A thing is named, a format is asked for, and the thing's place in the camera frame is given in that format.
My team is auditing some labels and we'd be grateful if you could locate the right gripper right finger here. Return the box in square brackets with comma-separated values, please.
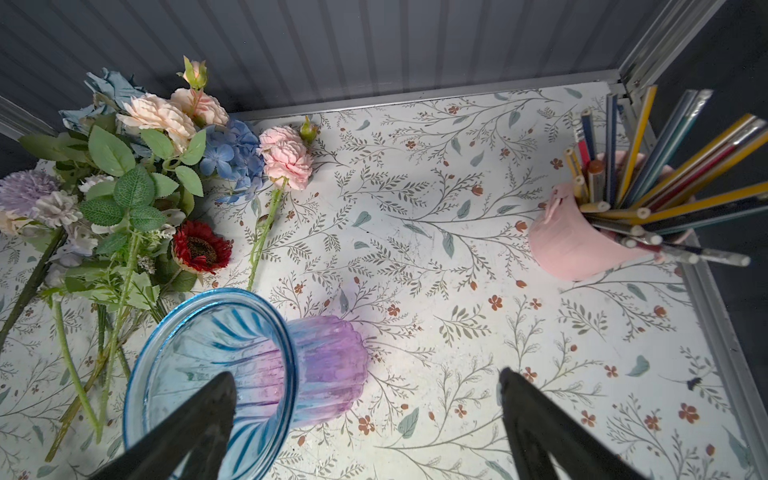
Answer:
[499, 368, 642, 479]

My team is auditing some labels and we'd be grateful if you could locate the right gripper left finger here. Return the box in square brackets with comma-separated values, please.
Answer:
[92, 372, 237, 480]

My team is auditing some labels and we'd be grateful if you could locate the blue purple glass vase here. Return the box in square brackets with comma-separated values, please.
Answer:
[123, 288, 368, 479]

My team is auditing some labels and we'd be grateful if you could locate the pink rose stem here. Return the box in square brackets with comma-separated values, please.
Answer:
[245, 115, 322, 293]

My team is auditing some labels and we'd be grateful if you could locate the cream peach rose stem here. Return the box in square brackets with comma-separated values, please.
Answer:
[117, 57, 230, 153]

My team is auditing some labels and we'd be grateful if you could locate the pink pencil cup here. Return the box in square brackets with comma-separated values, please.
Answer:
[528, 180, 652, 281]

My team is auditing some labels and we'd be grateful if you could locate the red flower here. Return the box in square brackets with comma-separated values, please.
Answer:
[171, 220, 233, 274]

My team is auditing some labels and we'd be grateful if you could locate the lilac small blossom sprig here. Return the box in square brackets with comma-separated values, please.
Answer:
[30, 167, 187, 288]

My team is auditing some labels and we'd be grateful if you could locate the floral patterned table mat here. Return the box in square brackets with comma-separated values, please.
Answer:
[0, 80, 768, 480]

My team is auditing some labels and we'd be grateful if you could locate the blue hydrangea flower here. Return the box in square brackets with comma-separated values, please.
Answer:
[199, 119, 264, 204]

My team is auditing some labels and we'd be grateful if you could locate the purple pompom flower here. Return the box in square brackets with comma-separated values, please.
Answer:
[1, 170, 60, 217]

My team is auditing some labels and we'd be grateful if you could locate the light blue flower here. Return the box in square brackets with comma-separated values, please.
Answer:
[59, 68, 147, 134]

